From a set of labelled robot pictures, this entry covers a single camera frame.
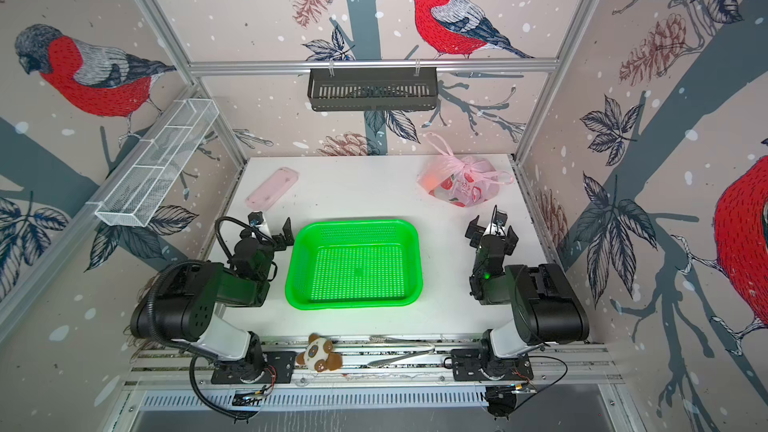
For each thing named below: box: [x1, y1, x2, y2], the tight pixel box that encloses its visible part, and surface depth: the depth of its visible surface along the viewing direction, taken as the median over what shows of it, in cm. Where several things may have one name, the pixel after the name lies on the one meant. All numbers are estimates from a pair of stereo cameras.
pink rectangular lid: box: [246, 167, 299, 211], surface depth 114 cm
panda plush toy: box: [295, 333, 343, 373], surface depth 75 cm
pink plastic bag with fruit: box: [417, 132, 515, 208], surface depth 103 cm
